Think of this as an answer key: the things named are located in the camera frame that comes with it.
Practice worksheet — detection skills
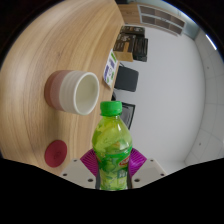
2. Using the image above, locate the brown kraft carton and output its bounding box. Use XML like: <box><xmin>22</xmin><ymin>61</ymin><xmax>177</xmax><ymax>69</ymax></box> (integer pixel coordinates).
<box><xmin>113</xmin><ymin>49</ymin><xmax>134</xmax><ymax>63</ymax></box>

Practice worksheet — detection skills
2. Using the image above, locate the white and brown cup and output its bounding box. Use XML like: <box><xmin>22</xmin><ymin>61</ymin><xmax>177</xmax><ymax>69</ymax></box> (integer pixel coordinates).
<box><xmin>43</xmin><ymin>69</ymin><xmax>101</xmax><ymax>117</ymax></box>

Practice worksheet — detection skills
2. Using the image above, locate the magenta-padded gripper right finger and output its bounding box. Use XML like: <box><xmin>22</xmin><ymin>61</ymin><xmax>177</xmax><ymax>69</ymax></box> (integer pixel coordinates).
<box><xmin>126</xmin><ymin>147</ymin><xmax>168</xmax><ymax>190</ymax></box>

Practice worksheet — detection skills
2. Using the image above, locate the green drink bottle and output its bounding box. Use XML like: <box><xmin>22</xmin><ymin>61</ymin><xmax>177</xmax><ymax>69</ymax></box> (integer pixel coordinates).
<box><xmin>91</xmin><ymin>100</ymin><xmax>134</xmax><ymax>192</ymax></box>

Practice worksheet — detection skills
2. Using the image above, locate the black printed carton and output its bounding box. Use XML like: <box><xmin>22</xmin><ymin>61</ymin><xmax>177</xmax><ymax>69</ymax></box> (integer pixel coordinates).
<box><xmin>113</xmin><ymin>25</ymin><xmax>149</xmax><ymax>63</ymax></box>

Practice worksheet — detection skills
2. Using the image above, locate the grey mesh office chair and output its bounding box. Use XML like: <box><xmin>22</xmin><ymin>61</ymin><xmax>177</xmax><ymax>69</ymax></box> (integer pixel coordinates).
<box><xmin>111</xmin><ymin>93</ymin><xmax>136</xmax><ymax>130</ymax></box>

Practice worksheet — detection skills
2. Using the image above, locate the white printed leaflet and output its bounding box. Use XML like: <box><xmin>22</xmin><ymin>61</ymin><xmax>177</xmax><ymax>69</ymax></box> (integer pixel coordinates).
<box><xmin>102</xmin><ymin>49</ymin><xmax>119</xmax><ymax>90</ymax></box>

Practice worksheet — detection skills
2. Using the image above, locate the flat round red coaster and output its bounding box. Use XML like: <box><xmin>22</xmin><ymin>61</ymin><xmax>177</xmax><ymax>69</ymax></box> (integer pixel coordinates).
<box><xmin>44</xmin><ymin>139</ymin><xmax>68</xmax><ymax>168</ymax></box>

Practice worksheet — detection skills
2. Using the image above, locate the rectangular ceiling light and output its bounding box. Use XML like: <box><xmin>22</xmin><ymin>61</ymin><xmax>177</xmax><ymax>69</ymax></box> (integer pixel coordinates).
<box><xmin>204</xmin><ymin>33</ymin><xmax>218</xmax><ymax>52</ymax></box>

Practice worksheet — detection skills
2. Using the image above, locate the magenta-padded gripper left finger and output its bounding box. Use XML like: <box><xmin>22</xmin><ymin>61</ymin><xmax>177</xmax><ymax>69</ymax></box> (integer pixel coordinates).
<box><xmin>60</xmin><ymin>148</ymin><xmax>101</xmax><ymax>191</ymax></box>

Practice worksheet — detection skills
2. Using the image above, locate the wooden shelf cabinet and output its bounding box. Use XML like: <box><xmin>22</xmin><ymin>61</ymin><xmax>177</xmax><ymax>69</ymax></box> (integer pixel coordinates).
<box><xmin>118</xmin><ymin>2</ymin><xmax>187</xmax><ymax>36</ymax></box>

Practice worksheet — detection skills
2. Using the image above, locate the black office chair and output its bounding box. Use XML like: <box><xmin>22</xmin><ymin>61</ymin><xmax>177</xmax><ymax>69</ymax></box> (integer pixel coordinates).
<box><xmin>113</xmin><ymin>63</ymin><xmax>140</xmax><ymax>93</ymax></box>

